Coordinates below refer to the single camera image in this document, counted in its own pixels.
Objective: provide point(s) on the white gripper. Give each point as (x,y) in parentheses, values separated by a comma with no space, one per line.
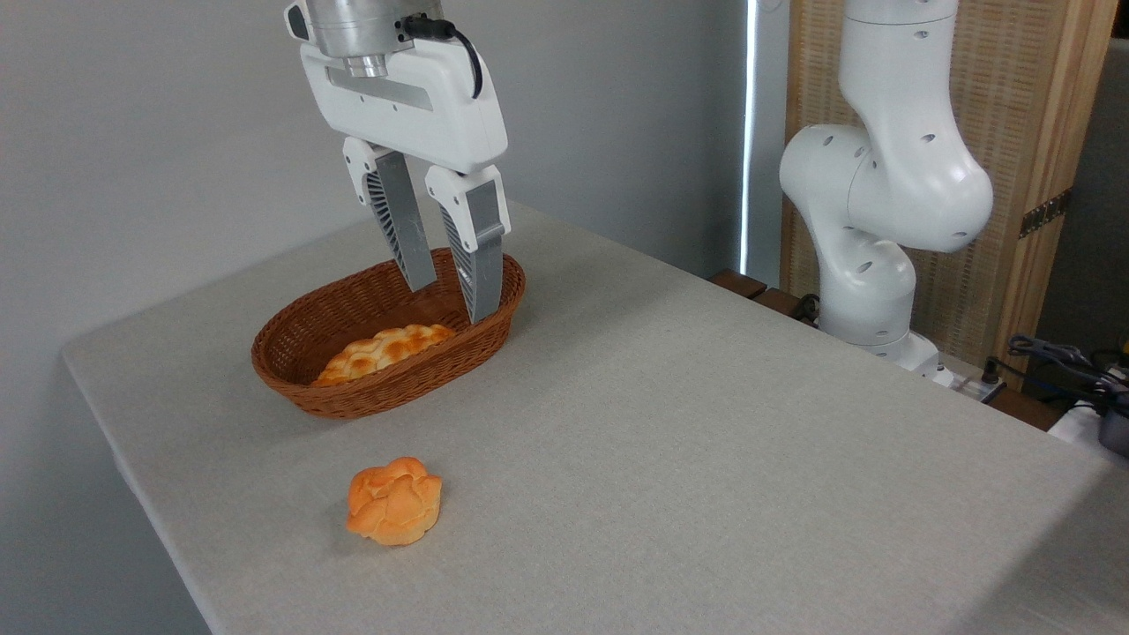
(414,119)

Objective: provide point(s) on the round orange bread roll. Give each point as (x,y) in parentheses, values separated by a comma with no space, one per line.
(394,503)

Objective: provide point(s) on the long golden braided bread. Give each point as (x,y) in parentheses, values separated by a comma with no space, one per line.
(384,348)

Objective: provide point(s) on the brown wicker oval basket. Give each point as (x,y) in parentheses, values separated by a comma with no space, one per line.
(300,370)

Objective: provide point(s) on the dark brown wooden block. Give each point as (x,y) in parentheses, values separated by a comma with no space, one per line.
(739,283)
(781,302)

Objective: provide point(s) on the grey fabric tablecloth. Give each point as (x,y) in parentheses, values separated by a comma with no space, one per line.
(706,441)

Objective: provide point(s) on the wooden rattan folding screen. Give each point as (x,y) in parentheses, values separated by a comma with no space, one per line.
(1023,106)

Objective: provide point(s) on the metal screen hinge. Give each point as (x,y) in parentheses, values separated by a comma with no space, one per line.
(1046,212)

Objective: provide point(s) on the dark grey device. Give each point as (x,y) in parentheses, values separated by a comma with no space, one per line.
(1115,428)

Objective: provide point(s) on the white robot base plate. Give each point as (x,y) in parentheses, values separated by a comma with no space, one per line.
(961,381)

